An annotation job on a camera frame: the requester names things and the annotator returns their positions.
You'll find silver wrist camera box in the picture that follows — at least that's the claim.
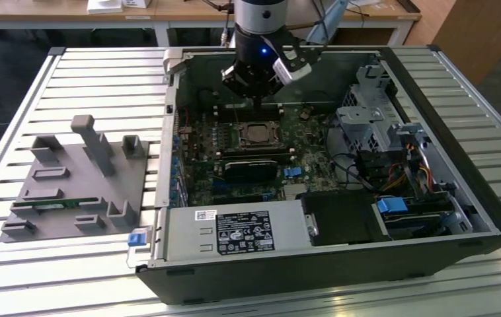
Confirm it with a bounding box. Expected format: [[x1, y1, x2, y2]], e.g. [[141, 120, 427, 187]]
[[271, 49, 312, 83]]

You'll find wooden cabinet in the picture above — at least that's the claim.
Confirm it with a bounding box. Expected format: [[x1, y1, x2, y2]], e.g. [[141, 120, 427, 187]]
[[402, 0, 501, 85]]

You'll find silver power supply unit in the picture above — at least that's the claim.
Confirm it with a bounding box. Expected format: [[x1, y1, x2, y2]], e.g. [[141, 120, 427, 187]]
[[161, 201, 318, 262]]

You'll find green RAM stick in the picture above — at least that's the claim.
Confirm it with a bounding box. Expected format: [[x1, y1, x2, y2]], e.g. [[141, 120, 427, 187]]
[[32, 197, 101, 211]]

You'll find black PC case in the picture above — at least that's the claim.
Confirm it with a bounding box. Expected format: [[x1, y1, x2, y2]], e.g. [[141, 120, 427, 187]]
[[133, 44, 501, 306]]

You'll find green motherboard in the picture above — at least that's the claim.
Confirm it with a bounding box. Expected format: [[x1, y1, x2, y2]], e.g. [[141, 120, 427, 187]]
[[172, 105, 348, 207]]

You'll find wooden desk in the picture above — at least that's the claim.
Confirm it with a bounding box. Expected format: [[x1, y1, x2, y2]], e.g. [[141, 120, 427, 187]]
[[0, 0, 423, 47]]

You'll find silver square CPU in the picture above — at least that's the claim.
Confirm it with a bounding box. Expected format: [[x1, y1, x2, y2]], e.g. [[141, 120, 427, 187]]
[[244, 125, 273, 142]]

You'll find silver disk bay cage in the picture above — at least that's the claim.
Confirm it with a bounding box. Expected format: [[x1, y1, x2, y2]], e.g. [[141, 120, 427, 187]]
[[336, 64, 432, 156]]

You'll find black graphics card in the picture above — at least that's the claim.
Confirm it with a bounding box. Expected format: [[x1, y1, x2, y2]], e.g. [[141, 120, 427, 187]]
[[221, 159, 280, 183]]

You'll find metal socket cover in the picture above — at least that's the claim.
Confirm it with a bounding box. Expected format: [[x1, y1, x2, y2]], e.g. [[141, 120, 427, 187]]
[[235, 121, 281, 147]]

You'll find grey parts rack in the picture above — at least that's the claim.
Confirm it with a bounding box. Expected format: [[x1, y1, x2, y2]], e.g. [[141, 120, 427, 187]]
[[0, 114, 152, 244]]

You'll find black RAM slot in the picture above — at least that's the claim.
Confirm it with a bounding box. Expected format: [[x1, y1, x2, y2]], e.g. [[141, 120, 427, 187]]
[[221, 149, 289, 156], [221, 154, 289, 162], [213, 104, 280, 115], [232, 114, 283, 123]]

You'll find white box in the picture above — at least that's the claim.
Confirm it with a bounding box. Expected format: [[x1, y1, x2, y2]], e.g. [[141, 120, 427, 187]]
[[86, 0, 124, 15]]

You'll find black hard disk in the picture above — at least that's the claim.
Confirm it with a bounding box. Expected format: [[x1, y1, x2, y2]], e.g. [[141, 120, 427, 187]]
[[382, 211, 452, 237]]

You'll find yellow and red wire bundle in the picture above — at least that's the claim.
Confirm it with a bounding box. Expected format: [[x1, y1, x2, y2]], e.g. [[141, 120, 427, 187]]
[[382, 164, 434, 195]]

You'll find small silver heat sink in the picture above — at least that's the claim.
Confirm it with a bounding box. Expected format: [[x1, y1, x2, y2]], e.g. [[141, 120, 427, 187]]
[[283, 184, 307, 201]]

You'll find black curved cable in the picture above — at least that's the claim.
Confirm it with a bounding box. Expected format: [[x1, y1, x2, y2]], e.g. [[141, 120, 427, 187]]
[[328, 153, 379, 192]]

